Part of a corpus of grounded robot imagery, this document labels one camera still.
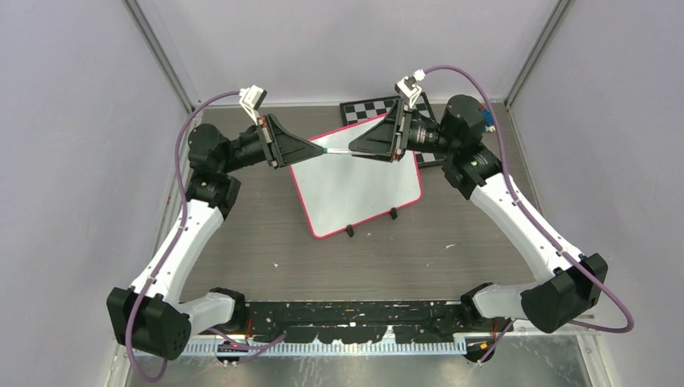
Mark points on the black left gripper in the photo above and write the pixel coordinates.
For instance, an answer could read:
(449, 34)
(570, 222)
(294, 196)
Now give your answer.
(281, 147)

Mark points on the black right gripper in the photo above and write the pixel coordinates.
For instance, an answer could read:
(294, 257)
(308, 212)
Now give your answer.
(378, 142)

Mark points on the green whiteboard marker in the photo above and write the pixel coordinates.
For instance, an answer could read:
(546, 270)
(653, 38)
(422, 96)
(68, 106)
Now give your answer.
(337, 151)

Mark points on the red-framed whiteboard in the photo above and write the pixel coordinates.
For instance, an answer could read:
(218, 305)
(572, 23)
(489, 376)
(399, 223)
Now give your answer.
(338, 190)

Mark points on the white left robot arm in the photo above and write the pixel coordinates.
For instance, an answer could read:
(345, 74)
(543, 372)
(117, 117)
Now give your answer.
(149, 315)

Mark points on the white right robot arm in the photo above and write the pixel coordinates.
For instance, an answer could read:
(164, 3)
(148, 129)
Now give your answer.
(564, 278)

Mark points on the black and white chessboard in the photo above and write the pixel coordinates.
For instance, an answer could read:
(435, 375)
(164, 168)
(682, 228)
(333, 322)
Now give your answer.
(361, 110)

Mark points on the toy brick car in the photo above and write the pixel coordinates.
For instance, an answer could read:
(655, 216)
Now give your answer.
(489, 119)

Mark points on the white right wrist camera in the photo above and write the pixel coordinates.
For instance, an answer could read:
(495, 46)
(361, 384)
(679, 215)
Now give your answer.
(409, 89)

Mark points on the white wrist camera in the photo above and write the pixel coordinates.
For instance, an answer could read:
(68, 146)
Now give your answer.
(409, 89)
(251, 99)

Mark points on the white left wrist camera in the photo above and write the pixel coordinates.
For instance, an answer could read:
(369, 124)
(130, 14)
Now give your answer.
(251, 99)

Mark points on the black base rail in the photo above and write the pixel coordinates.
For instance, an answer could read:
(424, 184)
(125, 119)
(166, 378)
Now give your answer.
(367, 322)

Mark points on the slotted cable duct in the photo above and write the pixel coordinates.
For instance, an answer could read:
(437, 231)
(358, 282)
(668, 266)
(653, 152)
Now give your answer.
(212, 346)

